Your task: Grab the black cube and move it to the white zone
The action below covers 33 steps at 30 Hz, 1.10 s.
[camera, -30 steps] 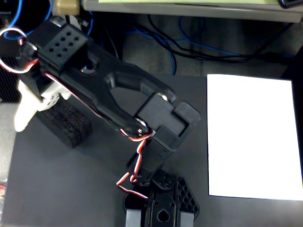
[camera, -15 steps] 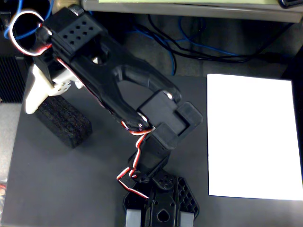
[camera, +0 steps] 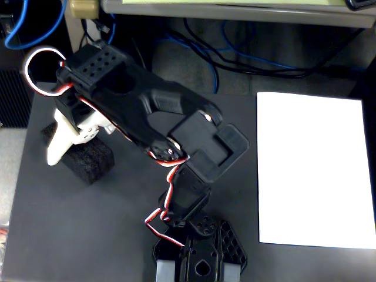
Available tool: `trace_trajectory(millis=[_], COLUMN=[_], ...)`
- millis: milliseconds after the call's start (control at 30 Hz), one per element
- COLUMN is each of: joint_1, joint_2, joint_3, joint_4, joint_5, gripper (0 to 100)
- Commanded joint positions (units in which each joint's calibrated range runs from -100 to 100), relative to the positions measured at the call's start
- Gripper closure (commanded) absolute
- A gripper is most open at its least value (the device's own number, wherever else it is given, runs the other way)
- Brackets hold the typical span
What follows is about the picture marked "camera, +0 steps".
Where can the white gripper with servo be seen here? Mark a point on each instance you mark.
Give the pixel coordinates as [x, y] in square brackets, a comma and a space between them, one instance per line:
[62, 140]

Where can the black foam cube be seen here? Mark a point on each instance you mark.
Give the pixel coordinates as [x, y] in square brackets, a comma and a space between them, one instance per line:
[91, 164]

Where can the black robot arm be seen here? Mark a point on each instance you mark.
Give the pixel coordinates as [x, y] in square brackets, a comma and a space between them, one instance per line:
[141, 100]

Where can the black vented computer case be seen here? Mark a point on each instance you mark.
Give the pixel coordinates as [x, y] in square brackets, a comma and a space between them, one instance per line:
[13, 97]

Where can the dark grey table mat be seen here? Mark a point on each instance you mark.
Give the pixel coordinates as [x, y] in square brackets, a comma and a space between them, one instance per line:
[88, 229]

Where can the beige desk side panel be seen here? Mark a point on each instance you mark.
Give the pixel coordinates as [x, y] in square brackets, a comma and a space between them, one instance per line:
[75, 32]

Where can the clear network plug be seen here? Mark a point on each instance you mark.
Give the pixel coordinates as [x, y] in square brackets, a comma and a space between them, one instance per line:
[102, 27]

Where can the beige plastic box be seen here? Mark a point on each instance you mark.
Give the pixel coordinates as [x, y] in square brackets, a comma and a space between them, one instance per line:
[84, 8]

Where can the grey table clamp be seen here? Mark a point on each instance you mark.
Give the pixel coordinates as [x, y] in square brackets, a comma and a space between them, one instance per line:
[166, 271]
[233, 273]

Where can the white paper sheet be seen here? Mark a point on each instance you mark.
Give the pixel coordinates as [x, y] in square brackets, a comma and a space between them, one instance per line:
[311, 170]

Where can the black device on desk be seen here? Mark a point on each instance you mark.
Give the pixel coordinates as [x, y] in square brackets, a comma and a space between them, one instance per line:
[359, 3]

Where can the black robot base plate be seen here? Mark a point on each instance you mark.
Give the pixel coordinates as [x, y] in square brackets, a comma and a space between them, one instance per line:
[205, 258]

